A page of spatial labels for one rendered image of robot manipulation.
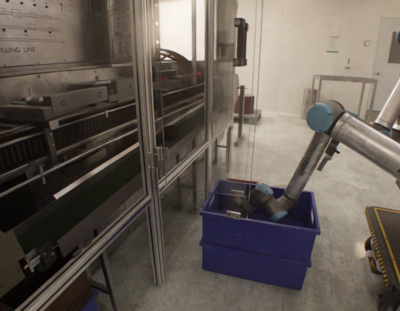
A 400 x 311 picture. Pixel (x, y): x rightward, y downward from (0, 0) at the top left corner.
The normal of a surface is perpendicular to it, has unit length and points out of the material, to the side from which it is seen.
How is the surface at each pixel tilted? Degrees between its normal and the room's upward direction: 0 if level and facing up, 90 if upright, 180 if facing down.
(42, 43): 90
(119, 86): 90
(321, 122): 87
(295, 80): 90
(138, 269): 0
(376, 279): 0
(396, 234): 0
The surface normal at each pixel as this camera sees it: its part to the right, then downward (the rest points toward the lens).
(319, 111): -0.82, 0.17
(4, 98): 0.94, 0.13
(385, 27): -0.34, 0.34
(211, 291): 0.00, -0.93
